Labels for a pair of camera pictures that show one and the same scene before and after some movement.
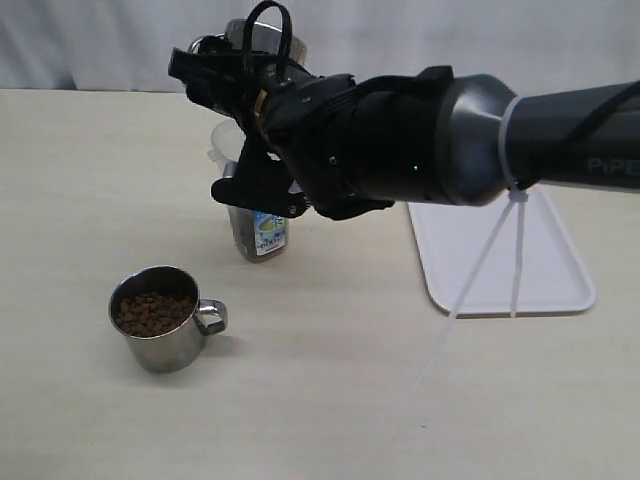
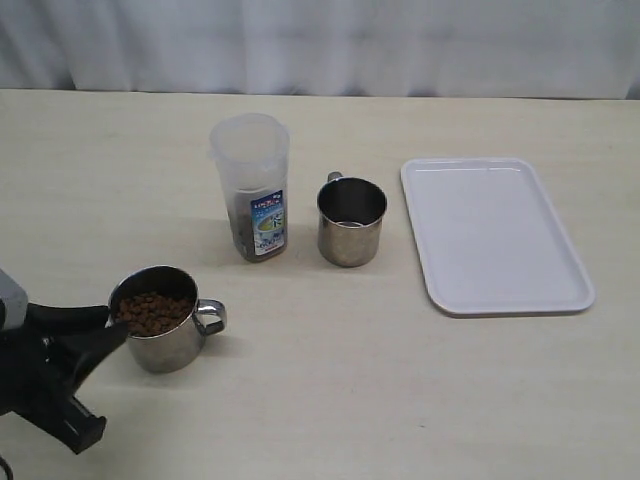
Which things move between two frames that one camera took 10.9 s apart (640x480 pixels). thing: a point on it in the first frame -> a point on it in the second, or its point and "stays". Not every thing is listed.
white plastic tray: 554,277 stays
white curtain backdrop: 530,47 stays
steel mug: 265,41 -> 350,212
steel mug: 164,322 stays
